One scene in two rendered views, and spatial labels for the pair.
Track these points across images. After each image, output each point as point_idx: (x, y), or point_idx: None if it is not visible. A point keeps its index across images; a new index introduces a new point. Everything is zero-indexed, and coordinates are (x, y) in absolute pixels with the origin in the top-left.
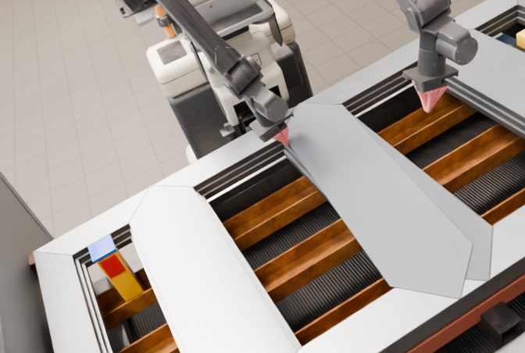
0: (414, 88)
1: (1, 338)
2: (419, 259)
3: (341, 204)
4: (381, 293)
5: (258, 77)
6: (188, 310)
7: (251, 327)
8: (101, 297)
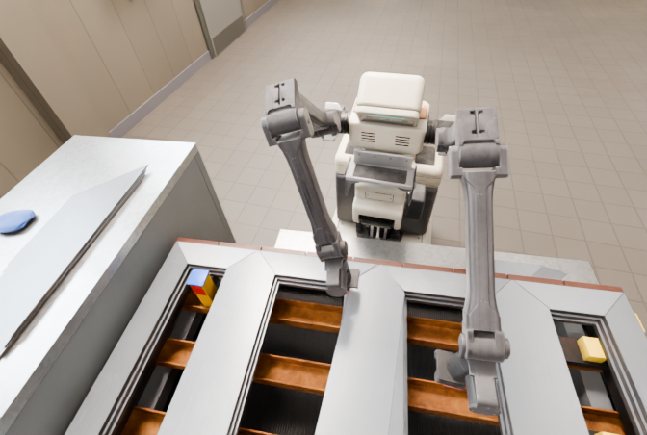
0: None
1: (78, 322)
2: None
3: (333, 384)
4: None
5: (342, 257)
6: (195, 373)
7: (208, 429)
8: None
